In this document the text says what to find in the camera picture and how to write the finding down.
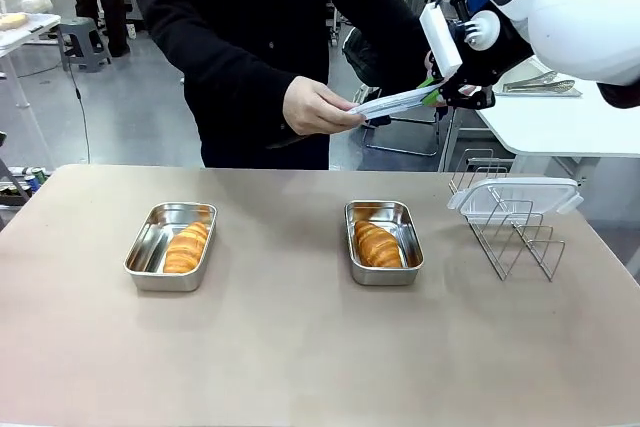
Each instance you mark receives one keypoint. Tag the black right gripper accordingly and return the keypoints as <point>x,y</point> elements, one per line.
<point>500,62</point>

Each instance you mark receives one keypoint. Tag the clear plastic snap lid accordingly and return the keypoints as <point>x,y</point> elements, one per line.
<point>515,194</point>
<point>390,103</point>

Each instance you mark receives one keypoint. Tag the metal serving tongs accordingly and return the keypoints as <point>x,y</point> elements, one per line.
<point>537,83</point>

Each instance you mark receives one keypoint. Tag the rectangular stainless steel container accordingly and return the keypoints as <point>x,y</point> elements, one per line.
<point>170,252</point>
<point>384,247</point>

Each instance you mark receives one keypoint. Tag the golden croissant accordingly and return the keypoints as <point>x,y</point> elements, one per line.
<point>186,249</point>
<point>377,244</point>

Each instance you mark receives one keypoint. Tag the person's right forearm black sleeve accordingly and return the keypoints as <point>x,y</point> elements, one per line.
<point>220,57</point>

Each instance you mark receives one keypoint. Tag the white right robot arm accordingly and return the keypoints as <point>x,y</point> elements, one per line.
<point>575,7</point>

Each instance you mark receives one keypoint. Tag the pale bread loaf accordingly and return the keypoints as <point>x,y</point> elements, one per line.
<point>12,21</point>

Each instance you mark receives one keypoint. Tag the person's left hand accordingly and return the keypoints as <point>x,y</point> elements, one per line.
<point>429,61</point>

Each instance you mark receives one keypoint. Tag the person's right hand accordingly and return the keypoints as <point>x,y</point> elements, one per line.
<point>315,107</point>

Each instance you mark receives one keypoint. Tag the black cantilever chair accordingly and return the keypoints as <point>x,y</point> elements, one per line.
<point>395,132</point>

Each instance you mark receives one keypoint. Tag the white table with rounded corners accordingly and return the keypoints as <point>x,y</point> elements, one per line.
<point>560,122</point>

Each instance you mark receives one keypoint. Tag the person in black clothing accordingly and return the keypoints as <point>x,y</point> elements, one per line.
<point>240,22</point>

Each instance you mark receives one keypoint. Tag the grey plastic stool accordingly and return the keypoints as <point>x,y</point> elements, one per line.
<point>84,39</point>

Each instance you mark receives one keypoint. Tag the white side table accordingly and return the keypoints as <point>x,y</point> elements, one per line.
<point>22,34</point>

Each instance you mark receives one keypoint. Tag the group of drink cans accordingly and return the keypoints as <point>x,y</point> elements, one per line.
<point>25,182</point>

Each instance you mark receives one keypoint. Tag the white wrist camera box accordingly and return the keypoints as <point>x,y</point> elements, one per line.
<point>440,39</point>

